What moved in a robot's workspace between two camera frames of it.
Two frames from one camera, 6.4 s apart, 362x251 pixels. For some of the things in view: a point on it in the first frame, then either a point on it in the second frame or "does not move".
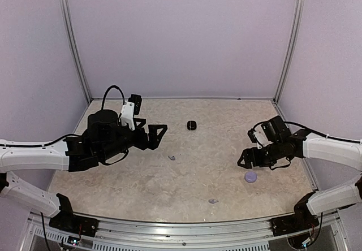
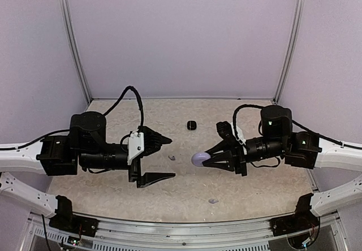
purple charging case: x=250 y=177 -> x=198 y=158
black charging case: x=191 y=125 does not move
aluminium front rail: x=123 y=234 does not move
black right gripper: x=246 y=153 -> x=236 y=157
